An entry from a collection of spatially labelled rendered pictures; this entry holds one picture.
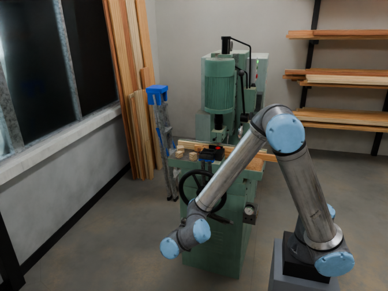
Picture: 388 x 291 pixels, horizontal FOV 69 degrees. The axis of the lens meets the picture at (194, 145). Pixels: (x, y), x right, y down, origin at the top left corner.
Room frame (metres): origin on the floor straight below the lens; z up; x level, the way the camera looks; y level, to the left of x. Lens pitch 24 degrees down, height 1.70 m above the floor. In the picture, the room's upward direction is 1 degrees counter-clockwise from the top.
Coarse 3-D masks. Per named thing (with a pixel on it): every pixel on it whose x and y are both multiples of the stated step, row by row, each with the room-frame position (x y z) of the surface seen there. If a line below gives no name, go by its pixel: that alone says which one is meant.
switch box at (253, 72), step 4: (248, 60) 1.89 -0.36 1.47; (252, 60) 1.88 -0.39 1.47; (256, 60) 1.89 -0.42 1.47; (248, 64) 1.89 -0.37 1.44; (252, 64) 1.88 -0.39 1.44; (256, 64) 1.91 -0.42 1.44; (248, 68) 1.89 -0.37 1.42; (252, 68) 1.88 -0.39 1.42; (248, 72) 1.89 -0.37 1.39; (252, 72) 1.88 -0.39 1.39; (256, 72) 1.94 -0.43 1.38; (248, 76) 1.89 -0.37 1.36; (252, 76) 1.88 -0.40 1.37; (248, 80) 1.89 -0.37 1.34; (252, 80) 1.88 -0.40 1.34
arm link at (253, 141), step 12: (264, 108) 1.00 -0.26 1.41; (252, 120) 1.02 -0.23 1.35; (252, 132) 1.01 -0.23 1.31; (264, 132) 0.97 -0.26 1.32; (240, 144) 1.02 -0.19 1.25; (252, 144) 0.99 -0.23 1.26; (228, 156) 1.05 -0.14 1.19; (240, 156) 1.00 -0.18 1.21; (252, 156) 1.00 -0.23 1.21; (228, 168) 1.01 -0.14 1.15; (240, 168) 1.00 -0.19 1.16; (216, 180) 1.02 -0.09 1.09; (228, 180) 1.01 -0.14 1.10; (204, 192) 1.04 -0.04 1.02; (216, 192) 1.01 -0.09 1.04; (192, 204) 1.05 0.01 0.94; (204, 204) 1.02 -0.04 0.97; (204, 216) 1.01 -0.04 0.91
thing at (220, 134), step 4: (224, 128) 1.70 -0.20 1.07; (212, 132) 1.64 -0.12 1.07; (216, 132) 1.63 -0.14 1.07; (220, 132) 1.63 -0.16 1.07; (224, 132) 1.69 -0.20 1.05; (212, 136) 1.64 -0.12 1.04; (216, 136) 1.63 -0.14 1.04; (220, 136) 1.62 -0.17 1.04; (224, 136) 1.69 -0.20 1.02; (216, 140) 1.63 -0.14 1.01; (220, 140) 1.62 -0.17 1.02
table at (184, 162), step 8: (184, 152) 1.70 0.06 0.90; (168, 160) 1.62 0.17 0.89; (176, 160) 1.60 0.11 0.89; (184, 160) 1.59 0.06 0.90; (184, 168) 1.58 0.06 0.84; (192, 168) 1.57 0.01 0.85; (200, 176) 1.45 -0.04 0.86; (240, 176) 1.46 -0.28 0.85; (248, 176) 1.45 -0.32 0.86; (256, 176) 1.43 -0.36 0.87
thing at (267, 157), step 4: (196, 148) 1.72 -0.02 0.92; (256, 156) 1.58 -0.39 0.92; (260, 156) 1.58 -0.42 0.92; (264, 156) 1.57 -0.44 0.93; (268, 156) 1.56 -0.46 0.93; (272, 156) 1.55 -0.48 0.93; (264, 160) 1.57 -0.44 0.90; (268, 160) 1.56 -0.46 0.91; (272, 160) 1.55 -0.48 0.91; (276, 160) 1.54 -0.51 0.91
